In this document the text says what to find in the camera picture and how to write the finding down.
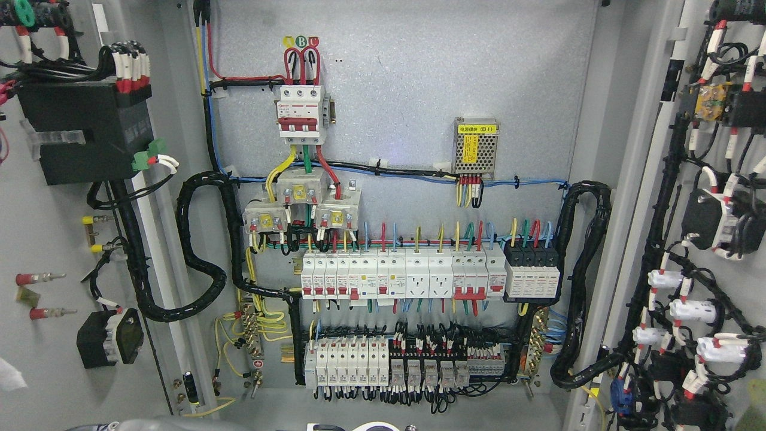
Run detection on white socket breaker row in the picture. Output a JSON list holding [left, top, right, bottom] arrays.
[[300, 247, 508, 305]]

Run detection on current transformers cluster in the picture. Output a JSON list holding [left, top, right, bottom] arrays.
[[242, 167, 361, 233]]

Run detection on left black cable conduit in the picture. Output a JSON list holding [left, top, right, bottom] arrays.
[[129, 171, 300, 324]]

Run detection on brass ground terminal bar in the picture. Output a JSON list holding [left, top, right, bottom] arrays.
[[239, 298, 265, 399]]

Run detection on black surge protector block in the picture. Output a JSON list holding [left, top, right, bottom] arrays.
[[503, 242, 561, 306]]

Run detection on left door rotary switch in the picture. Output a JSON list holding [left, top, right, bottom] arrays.
[[77, 308, 144, 369]]

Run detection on metal mesh power supply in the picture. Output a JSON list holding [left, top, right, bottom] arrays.
[[451, 117, 500, 179]]

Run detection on black digital power meter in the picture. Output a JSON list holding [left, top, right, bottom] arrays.
[[17, 79, 154, 185]]

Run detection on grey cabinet door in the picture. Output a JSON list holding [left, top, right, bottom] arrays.
[[1, 1, 208, 430], [552, 1, 764, 430]]

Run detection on relay and terminal row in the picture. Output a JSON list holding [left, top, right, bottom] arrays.
[[303, 321, 506, 404]]

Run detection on red three-pole main breaker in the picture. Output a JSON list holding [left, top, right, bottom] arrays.
[[276, 85, 330, 145]]

